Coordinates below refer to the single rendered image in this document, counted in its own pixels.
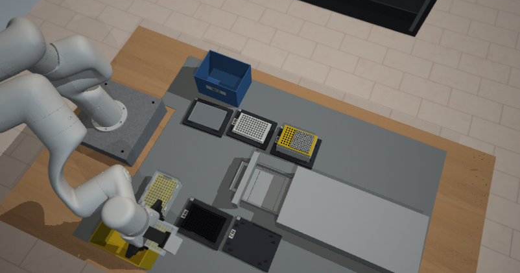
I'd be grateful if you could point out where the blue open-top bin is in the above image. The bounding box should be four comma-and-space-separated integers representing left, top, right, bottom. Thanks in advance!
194, 50, 252, 108

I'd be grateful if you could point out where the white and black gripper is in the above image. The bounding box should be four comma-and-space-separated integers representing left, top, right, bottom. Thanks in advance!
119, 199, 165, 259

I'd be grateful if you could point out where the yellow open-top bin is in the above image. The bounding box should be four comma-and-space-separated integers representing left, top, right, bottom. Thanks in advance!
89, 221, 159, 270

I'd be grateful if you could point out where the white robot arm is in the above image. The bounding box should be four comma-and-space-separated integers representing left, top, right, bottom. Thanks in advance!
0, 17, 183, 255

